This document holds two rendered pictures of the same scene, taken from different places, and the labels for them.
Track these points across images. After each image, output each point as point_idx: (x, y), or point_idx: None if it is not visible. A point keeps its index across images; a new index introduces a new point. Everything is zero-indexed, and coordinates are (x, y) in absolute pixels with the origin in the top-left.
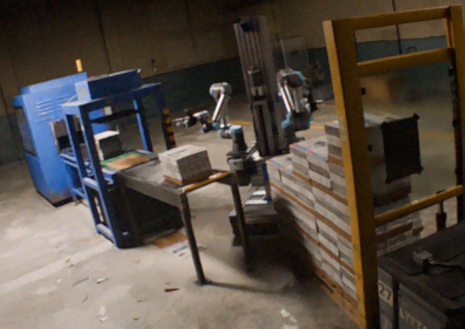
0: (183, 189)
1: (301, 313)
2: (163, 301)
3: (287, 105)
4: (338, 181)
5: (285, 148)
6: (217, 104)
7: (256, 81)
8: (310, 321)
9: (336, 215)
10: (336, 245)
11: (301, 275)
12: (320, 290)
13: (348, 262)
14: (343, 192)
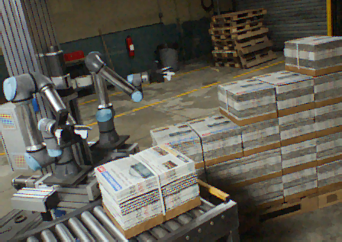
0: (210, 203)
1: (323, 232)
2: None
3: (127, 84)
4: (327, 87)
5: (120, 143)
6: (24, 111)
7: (65, 66)
8: (335, 227)
9: (318, 121)
10: (312, 151)
11: (249, 233)
12: (281, 221)
13: (329, 154)
14: (332, 94)
